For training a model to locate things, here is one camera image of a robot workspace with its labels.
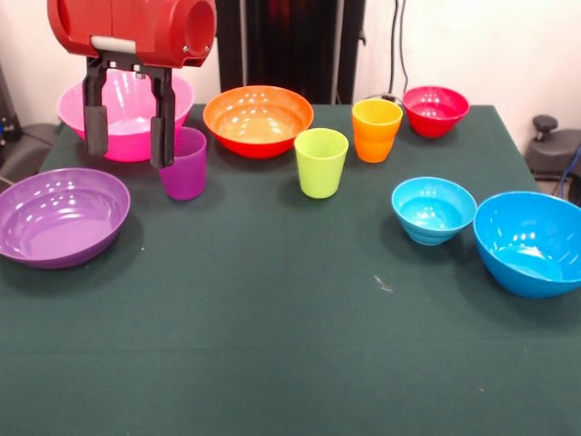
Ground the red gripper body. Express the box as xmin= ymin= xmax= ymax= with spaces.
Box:
xmin=46 ymin=0 xmax=218 ymax=70

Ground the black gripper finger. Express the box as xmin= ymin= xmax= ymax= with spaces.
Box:
xmin=83 ymin=53 xmax=120 ymax=158
xmin=135 ymin=63 xmax=177 ymax=170

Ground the purple bowl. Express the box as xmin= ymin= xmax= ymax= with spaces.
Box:
xmin=0 ymin=167 xmax=132 ymax=271

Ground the large pink bowl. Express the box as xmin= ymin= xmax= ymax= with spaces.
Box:
xmin=56 ymin=70 xmax=196 ymax=164

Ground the purple cup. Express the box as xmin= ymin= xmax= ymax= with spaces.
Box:
xmin=158 ymin=126 xmax=208 ymax=202

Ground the dark grey stand base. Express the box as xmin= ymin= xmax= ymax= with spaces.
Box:
xmin=0 ymin=122 xmax=60 ymax=187
xmin=530 ymin=115 xmax=581 ymax=205

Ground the black device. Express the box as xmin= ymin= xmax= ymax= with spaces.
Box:
xmin=0 ymin=63 xmax=22 ymax=154

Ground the orange bowl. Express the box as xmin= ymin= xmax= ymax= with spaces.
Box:
xmin=202 ymin=84 xmax=315 ymax=160

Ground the green cup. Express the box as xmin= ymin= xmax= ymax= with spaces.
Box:
xmin=293 ymin=127 xmax=350 ymax=200

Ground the orange cup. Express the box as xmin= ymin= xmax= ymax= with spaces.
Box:
xmin=351 ymin=98 xmax=404 ymax=164

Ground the dark green tablecloth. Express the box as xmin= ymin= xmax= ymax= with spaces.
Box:
xmin=0 ymin=103 xmax=581 ymax=436

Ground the small red bowl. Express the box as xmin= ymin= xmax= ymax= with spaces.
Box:
xmin=402 ymin=85 xmax=471 ymax=138

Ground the small blue bowl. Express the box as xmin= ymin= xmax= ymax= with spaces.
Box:
xmin=391 ymin=176 xmax=478 ymax=247

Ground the large blue bowl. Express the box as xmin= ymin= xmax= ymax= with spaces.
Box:
xmin=472 ymin=191 xmax=581 ymax=300

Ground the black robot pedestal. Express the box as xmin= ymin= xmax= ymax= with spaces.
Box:
xmin=212 ymin=0 xmax=367 ymax=106

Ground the black hanging cable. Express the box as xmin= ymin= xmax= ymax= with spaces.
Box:
xmin=389 ymin=0 xmax=410 ymax=94

